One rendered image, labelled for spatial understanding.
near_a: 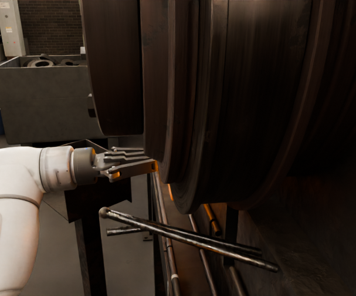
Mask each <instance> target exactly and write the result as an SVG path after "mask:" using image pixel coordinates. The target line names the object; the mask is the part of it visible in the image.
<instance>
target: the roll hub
mask: <svg viewBox="0 0 356 296"><path fill-rule="evenodd" d="M80 9H81V16H82V27H83V37H84V47H85V53H86V61H87V69H88V74H89V81H90V88H91V95H92V99H93V104H94V109H95V113H96V117H97V122H98V124H99V128H100V130H101V132H102V134H104V135H105V136H125V135H139V134H143V131H144V115H143V70H142V52H141V21H140V0H80Z"/></svg>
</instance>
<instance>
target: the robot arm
mask: <svg viewBox="0 0 356 296"><path fill-rule="evenodd" d="M155 171H159V170H158V164H157V161H156V160H154V159H152V158H150V157H147V156H145V154H144V149H143V147H131V148H120V147H112V148H111V152H104V153H100V154H96V153H95V150H94V149H93V148H92V147H85V148H78V149H74V148H72V147H71V146H61V147H47V148H34V147H9V148H4V149H0V296H18V295H19V294H20V293H21V291H22V290H23V288H24V286H25V285H26V283H27V282H28V279H29V277H30V275H31V272H32V269H33V266H34V263H35V258H36V253H37V249H38V241H39V207H40V203H41V201H42V198H43V194H44V193H48V192H51V193H53V192H55V191H64V190H74V189H75V188H76V187H77V185H79V186H80V185H86V184H95V183H96V182H97V179H98V177H109V181H110V182H111V183H112V182H115V181H117V180H121V179H124V178H128V177H133V176H138V175H142V174H147V173H152V172H155Z"/></svg>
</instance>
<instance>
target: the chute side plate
mask: <svg viewBox="0 0 356 296"><path fill-rule="evenodd" d="M150 177H151V180H152V195H153V199H154V208H155V217H156V222H158V223H162V218H161V211H160V204H159V199H158V195H157V186H156V182H155V174H154V172H152V173H150ZM158 240H159V245H160V254H161V262H162V271H163V277H164V285H165V295H166V296H174V294H173V289H172V282H171V274H170V270H169V265H168V254H167V247H166V245H165V238H164V236H160V235H158Z"/></svg>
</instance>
